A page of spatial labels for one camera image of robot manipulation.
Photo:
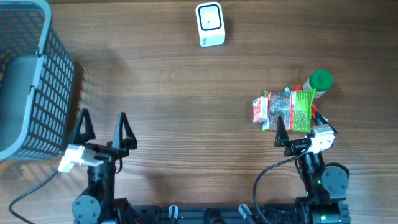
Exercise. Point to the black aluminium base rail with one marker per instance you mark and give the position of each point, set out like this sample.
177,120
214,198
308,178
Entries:
217,214

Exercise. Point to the grey plastic mesh basket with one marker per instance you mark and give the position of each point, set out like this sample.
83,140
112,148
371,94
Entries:
37,82

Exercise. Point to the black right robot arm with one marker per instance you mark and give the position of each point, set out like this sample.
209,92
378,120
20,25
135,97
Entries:
325,184

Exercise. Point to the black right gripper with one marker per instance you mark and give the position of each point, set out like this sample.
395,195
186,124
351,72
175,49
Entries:
282,140

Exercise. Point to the green lid jar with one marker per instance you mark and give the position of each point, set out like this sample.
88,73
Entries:
320,81

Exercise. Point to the red stick packet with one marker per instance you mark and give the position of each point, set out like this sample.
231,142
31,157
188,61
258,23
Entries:
314,109

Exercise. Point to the green snack packet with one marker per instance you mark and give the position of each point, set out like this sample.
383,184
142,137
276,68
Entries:
294,107

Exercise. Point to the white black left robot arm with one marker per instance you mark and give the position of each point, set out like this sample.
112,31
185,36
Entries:
97,203

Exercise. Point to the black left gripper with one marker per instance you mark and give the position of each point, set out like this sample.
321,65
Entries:
119,148

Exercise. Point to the pink tissue pack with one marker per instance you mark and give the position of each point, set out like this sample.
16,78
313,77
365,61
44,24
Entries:
260,110

